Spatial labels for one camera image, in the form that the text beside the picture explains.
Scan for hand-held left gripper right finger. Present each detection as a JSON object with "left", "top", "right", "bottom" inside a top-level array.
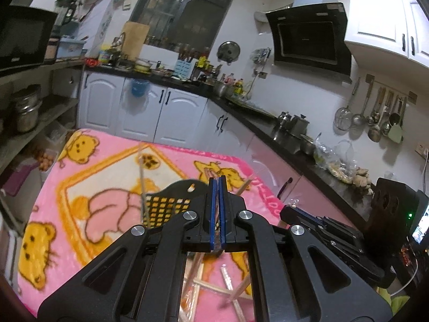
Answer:
[{"left": 219, "top": 176, "right": 393, "bottom": 322}]

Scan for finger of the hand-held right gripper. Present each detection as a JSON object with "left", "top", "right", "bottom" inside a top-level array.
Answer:
[{"left": 279, "top": 206, "right": 365, "bottom": 259}]

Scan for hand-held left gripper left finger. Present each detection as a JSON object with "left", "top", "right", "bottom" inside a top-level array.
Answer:
[{"left": 37, "top": 177, "right": 221, "bottom": 322}]

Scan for dark green plastic utensil holder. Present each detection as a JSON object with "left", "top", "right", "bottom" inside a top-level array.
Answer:
[{"left": 145, "top": 179, "right": 211, "bottom": 229}]

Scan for ginger root pile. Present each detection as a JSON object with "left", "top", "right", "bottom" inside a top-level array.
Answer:
[{"left": 351, "top": 167, "right": 376, "bottom": 196}]

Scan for clear bags of vegetables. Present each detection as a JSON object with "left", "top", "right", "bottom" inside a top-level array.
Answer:
[{"left": 313, "top": 139, "right": 362, "bottom": 184}]

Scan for steel bowl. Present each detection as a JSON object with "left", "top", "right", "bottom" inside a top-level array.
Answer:
[{"left": 299, "top": 134, "right": 317, "bottom": 156}]

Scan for green plastic scoop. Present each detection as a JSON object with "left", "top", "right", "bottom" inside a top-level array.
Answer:
[{"left": 388, "top": 123, "right": 405, "bottom": 144}]

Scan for steel ladle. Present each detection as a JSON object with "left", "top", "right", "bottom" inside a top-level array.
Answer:
[
  {"left": 367, "top": 86, "right": 383, "bottom": 142},
  {"left": 351, "top": 81, "right": 373, "bottom": 126}
]

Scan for steel canister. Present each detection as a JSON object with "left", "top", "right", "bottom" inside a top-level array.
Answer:
[{"left": 290, "top": 114, "right": 310, "bottom": 137}]

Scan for yellow green garment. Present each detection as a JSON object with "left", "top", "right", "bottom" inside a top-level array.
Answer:
[{"left": 378, "top": 288, "right": 411, "bottom": 316}]

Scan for steel kettle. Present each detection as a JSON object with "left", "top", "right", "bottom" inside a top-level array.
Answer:
[{"left": 276, "top": 110, "right": 292, "bottom": 130}]

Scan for steel mesh strainer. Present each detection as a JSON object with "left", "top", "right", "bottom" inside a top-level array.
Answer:
[{"left": 334, "top": 77, "right": 361, "bottom": 131}]

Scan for black kitchen countertop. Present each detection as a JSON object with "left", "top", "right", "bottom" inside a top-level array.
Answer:
[{"left": 83, "top": 63, "right": 381, "bottom": 210}]

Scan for white lower kitchen cabinet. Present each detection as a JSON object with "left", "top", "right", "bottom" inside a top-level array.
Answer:
[{"left": 78, "top": 70, "right": 304, "bottom": 205}]

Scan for white kitchen cabinet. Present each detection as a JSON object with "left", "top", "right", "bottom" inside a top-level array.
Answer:
[
  {"left": 343, "top": 0, "right": 429, "bottom": 70},
  {"left": 78, "top": 70, "right": 304, "bottom": 205}
]

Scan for flat metal tray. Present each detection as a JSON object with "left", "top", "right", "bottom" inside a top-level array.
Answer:
[{"left": 227, "top": 97, "right": 278, "bottom": 120}]

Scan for pink printed blanket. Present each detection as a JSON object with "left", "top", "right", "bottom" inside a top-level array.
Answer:
[{"left": 16, "top": 128, "right": 304, "bottom": 322}]

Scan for steel pot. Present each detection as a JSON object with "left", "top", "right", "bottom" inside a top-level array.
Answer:
[{"left": 212, "top": 80, "right": 232, "bottom": 97}]

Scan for blue plastic bag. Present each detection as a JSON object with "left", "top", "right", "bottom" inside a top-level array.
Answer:
[{"left": 129, "top": 77, "right": 150, "bottom": 98}]

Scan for blue knife block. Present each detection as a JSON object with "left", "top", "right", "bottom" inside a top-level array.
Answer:
[{"left": 176, "top": 57, "right": 194, "bottom": 81}]

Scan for steel pot lid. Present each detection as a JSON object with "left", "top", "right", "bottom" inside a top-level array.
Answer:
[{"left": 217, "top": 41, "right": 241, "bottom": 64}]

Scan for yellow cooking pot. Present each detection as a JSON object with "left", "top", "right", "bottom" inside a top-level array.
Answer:
[{"left": 134, "top": 58, "right": 153, "bottom": 73}]

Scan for row of spice jars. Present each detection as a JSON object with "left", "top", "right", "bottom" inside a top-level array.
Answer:
[{"left": 145, "top": 35, "right": 212, "bottom": 58}]

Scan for pile of brown potatoes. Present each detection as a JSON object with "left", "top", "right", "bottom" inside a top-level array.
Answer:
[{"left": 36, "top": 149, "right": 58, "bottom": 172}]

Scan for black range hood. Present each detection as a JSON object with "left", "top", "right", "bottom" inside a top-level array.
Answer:
[{"left": 265, "top": 0, "right": 353, "bottom": 76}]

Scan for white upper kitchen cabinet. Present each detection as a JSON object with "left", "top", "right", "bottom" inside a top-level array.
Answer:
[{"left": 343, "top": 0, "right": 429, "bottom": 70}]

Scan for rectangular wooden cutting board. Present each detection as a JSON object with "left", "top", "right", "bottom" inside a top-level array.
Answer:
[{"left": 120, "top": 21, "right": 151, "bottom": 62}]

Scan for grey shelf unit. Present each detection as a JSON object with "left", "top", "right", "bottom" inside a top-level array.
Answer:
[{"left": 0, "top": 58, "right": 85, "bottom": 183}]

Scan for purple box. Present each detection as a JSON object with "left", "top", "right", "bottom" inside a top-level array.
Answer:
[{"left": 1, "top": 164, "right": 31, "bottom": 197}]

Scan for dark framed window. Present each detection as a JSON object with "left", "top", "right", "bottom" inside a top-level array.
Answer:
[{"left": 129, "top": 0, "right": 242, "bottom": 55}]

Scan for stacked steel pots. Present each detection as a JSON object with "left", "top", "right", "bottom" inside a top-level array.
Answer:
[{"left": 13, "top": 86, "right": 43, "bottom": 133}]

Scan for white printed carton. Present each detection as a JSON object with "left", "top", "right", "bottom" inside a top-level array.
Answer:
[{"left": 85, "top": 0, "right": 132, "bottom": 58}]

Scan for blue plastic box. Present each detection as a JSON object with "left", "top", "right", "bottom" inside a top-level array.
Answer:
[{"left": 56, "top": 37, "right": 87, "bottom": 60}]

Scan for blender with glass jar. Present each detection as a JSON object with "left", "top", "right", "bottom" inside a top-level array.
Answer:
[{"left": 54, "top": 0, "right": 78, "bottom": 38}]

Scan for black microwave oven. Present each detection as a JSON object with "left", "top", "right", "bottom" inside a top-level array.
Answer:
[{"left": 0, "top": 5, "right": 60, "bottom": 75}]

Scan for white cable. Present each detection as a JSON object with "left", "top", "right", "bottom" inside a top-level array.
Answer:
[{"left": 385, "top": 261, "right": 420, "bottom": 296}]

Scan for wall utensil rail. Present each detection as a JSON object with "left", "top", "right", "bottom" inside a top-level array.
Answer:
[{"left": 365, "top": 73, "right": 418, "bottom": 104}]

